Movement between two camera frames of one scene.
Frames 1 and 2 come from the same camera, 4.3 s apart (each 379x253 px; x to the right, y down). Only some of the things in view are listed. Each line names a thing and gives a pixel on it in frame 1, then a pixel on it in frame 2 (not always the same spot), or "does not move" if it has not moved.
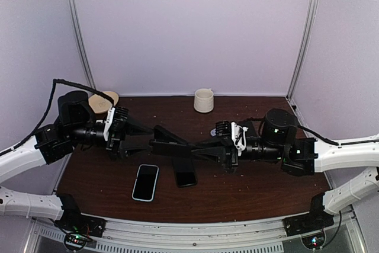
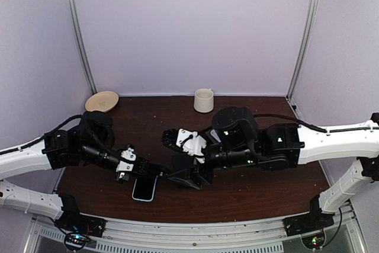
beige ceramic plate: [99, 103] does not move
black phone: [166, 143] -> [182, 162]
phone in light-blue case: [144, 185] does not move
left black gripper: [115, 145] -> [140, 164]
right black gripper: [227, 154] -> [183, 176]
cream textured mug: [204, 100] does not move
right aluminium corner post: [307, 29] does not move
